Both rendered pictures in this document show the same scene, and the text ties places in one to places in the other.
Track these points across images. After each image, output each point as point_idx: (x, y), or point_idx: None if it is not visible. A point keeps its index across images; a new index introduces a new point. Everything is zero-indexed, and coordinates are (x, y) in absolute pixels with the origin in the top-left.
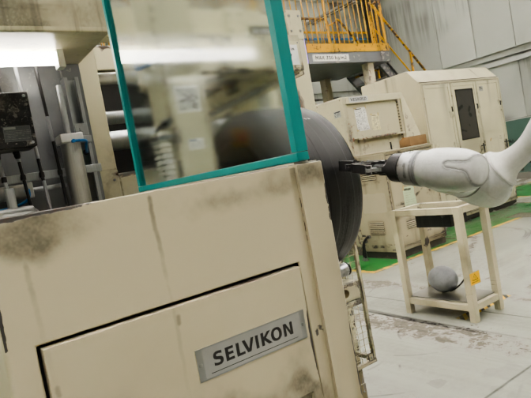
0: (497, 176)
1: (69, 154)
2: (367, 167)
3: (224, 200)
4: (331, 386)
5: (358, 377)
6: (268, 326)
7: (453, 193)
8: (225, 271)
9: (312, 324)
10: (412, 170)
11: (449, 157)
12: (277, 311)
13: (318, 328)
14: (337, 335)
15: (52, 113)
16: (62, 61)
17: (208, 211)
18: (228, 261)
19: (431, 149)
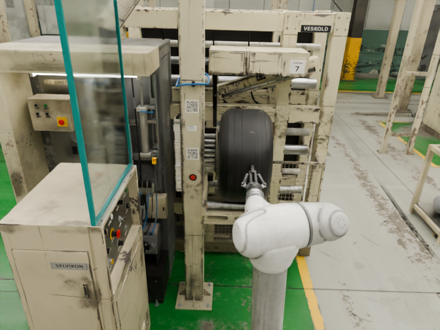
0: None
1: (139, 116)
2: (241, 183)
3: (61, 231)
4: (99, 283)
5: (109, 285)
6: (74, 264)
7: None
8: (61, 247)
9: (91, 267)
10: (245, 201)
11: (249, 210)
12: (78, 261)
13: (95, 268)
14: (101, 272)
15: (144, 89)
16: (138, 77)
17: (56, 232)
18: (62, 245)
19: (253, 198)
